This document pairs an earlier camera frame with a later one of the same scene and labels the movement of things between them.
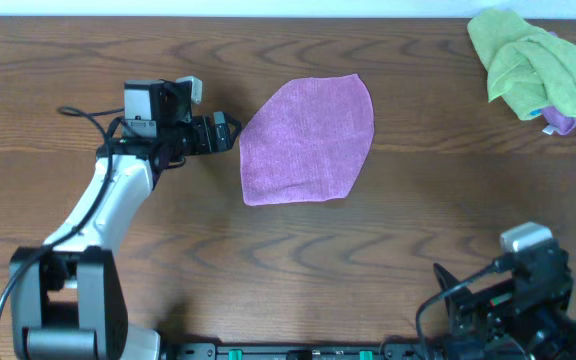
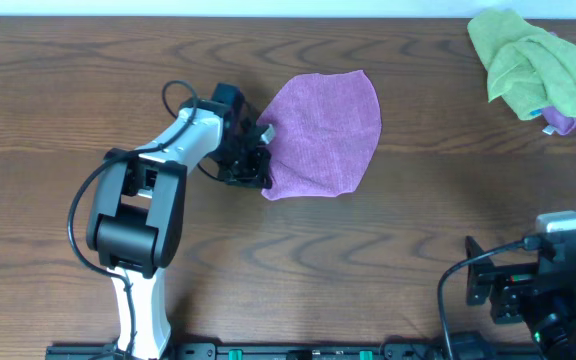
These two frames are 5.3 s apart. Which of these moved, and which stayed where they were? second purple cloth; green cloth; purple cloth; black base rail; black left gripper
Moved: purple cloth; black left gripper
Stayed: second purple cloth; black base rail; green cloth
